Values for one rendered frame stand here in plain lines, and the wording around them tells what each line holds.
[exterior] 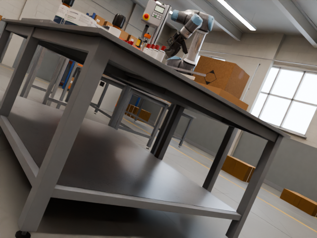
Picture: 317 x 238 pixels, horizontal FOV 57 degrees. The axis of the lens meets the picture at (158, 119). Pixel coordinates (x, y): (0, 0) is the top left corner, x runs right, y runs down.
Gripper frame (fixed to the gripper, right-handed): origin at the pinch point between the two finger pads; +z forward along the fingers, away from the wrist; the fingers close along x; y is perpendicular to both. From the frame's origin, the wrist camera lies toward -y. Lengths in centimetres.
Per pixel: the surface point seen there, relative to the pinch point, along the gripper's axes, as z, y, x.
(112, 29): 12.7, 31.5, -31.0
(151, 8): -9, -2, -66
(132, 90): 112, -96, -137
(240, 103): -22, -5, 69
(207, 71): -13.5, -18.5, 20.2
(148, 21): 1, -4, -59
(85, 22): 14, 56, -19
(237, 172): 156, -378, -89
